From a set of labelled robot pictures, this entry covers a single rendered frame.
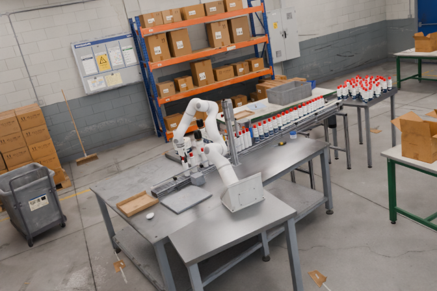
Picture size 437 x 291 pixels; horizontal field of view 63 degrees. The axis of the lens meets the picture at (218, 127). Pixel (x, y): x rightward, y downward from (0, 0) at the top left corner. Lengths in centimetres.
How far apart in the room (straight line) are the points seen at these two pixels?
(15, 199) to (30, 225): 43
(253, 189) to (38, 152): 423
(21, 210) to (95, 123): 332
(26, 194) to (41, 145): 156
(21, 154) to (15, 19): 258
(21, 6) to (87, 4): 114
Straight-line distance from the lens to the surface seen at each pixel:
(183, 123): 327
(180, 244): 267
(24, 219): 501
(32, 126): 628
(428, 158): 354
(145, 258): 374
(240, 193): 284
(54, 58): 762
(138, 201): 340
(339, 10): 1049
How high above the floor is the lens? 233
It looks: 18 degrees down
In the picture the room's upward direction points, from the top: 11 degrees counter-clockwise
